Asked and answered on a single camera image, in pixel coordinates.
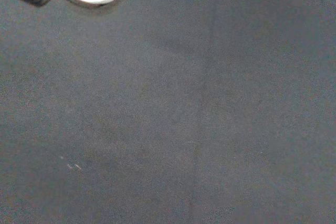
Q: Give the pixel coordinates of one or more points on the black bench cloth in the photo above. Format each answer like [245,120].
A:
[168,119]

